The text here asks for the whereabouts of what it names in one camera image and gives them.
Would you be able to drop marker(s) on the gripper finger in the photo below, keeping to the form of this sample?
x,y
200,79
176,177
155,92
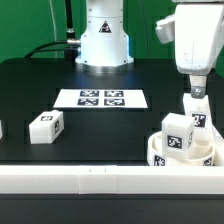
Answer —
x,y
198,86

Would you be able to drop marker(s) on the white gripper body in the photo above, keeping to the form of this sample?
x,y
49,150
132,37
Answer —
x,y
198,32

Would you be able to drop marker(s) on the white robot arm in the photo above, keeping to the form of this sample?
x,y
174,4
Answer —
x,y
104,44

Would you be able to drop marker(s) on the white right fence bar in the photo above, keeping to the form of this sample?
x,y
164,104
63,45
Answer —
x,y
219,152

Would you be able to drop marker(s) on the white fence bar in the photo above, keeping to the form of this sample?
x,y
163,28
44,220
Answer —
x,y
30,179
219,152

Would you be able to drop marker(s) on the white marker sheet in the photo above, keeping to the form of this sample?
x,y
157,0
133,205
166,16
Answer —
x,y
100,98

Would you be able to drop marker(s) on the white front fence bar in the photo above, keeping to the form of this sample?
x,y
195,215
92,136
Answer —
x,y
30,179

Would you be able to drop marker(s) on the white object at left edge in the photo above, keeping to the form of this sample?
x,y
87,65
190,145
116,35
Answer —
x,y
1,133

